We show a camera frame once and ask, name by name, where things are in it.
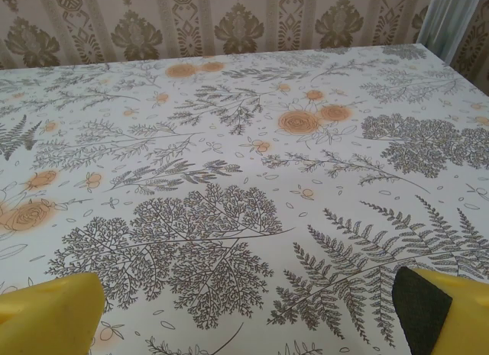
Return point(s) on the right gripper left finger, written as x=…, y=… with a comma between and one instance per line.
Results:
x=49, y=317

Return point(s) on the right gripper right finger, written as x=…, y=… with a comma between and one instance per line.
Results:
x=451, y=320

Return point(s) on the floral tablecloth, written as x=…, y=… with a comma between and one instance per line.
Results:
x=244, y=141

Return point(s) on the aluminium frame post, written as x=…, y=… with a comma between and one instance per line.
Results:
x=447, y=19

